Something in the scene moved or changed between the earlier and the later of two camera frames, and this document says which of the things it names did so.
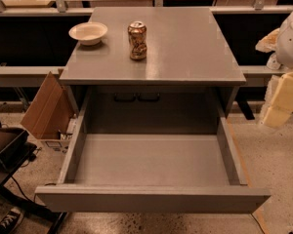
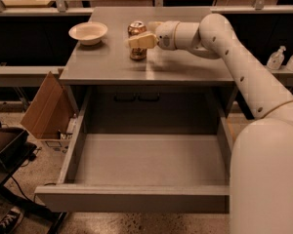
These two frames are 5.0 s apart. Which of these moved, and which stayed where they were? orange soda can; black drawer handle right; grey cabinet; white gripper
Moved: white gripper
Stayed: orange soda can; grey cabinet; black drawer handle right
